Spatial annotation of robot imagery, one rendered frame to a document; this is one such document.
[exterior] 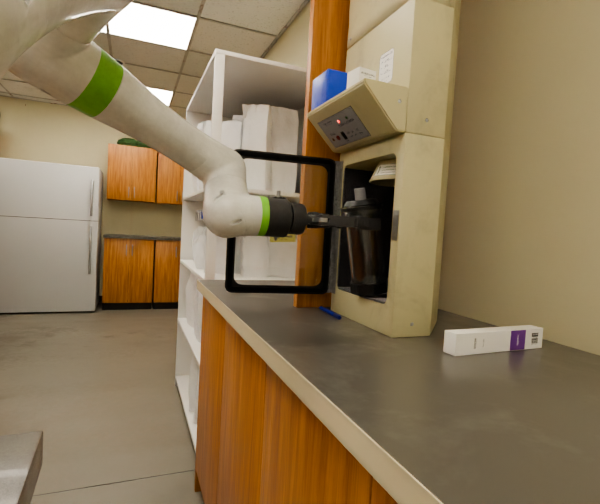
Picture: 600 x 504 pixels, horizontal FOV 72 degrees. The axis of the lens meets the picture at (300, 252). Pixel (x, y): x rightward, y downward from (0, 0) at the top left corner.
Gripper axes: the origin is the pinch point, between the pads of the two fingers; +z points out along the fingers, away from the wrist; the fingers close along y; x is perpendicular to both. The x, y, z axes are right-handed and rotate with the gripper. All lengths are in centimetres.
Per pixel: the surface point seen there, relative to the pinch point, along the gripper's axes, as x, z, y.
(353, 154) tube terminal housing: -19.4, 1.8, 10.0
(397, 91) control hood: -29.3, -1.2, -13.8
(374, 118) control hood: -24.0, -3.9, -9.3
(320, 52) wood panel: -51, -5, 23
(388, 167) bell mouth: -14.6, 5.0, -2.9
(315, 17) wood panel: -60, -7, 23
